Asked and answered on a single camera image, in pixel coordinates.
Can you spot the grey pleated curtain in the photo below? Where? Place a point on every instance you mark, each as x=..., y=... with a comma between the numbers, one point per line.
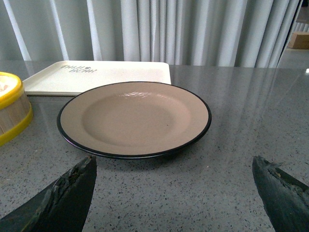
x=241, y=33

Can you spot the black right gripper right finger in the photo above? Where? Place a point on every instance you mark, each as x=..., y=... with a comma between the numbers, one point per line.
x=285, y=199

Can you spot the yellow rimmed bamboo steamer basket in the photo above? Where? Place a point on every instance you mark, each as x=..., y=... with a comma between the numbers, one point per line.
x=15, y=111

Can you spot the brown cardboard box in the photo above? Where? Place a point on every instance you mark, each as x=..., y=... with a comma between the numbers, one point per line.
x=299, y=40

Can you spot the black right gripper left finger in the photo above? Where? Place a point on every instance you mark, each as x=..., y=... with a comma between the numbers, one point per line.
x=61, y=207

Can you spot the beige plate with black rim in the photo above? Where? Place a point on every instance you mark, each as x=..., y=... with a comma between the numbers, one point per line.
x=134, y=120

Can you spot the cream rectangular tray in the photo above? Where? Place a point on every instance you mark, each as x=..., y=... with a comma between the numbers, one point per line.
x=72, y=77

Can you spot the white steamer liner cloth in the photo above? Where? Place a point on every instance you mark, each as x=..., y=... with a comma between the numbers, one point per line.
x=6, y=84

